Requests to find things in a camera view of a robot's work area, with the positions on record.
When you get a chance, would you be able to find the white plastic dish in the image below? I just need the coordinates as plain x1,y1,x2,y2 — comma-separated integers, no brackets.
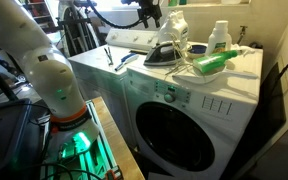
171,64,260,85

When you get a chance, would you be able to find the background storage shelf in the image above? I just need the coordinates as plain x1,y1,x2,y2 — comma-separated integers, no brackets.
21,0,58,34

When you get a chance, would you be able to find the black plastic bin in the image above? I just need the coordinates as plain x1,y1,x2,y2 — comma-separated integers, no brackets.
0,97,32,178

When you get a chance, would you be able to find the green spray bottle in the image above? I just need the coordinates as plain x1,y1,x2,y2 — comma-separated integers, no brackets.
192,49,244,74

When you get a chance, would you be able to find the white bottle with green label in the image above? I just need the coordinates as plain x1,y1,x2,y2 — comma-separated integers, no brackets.
205,20,233,56

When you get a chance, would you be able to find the white cloth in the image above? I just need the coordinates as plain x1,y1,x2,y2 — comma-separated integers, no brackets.
239,44,262,57

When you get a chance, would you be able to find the robot base plate green lit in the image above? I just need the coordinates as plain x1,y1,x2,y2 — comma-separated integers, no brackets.
39,99,125,180

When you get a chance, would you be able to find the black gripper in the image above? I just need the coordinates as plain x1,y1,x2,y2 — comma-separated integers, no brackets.
137,0,163,30

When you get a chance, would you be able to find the blue bowl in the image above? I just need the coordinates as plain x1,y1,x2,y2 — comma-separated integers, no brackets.
186,43,208,61

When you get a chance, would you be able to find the black and white clothes iron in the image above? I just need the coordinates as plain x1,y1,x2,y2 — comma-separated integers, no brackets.
143,40,185,67

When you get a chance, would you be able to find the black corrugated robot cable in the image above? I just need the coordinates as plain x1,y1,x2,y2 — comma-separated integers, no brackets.
86,0,143,30

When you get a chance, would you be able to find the beige iron power cord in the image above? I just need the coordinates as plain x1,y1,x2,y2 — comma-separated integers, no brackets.
164,31,196,76

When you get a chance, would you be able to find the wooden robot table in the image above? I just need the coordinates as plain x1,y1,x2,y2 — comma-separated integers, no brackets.
91,96,146,180

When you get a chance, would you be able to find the blue and white brush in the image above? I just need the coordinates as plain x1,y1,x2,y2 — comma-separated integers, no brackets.
114,52,140,72

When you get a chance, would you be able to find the white front-load washing machine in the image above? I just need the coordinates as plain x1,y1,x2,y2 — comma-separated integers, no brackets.
125,45,264,180

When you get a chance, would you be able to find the wall water faucet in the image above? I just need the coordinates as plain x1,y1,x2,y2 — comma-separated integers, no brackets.
236,25,249,45

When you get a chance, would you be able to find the white top-load laundry machine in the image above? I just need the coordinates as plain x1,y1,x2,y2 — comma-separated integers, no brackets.
67,28,160,148

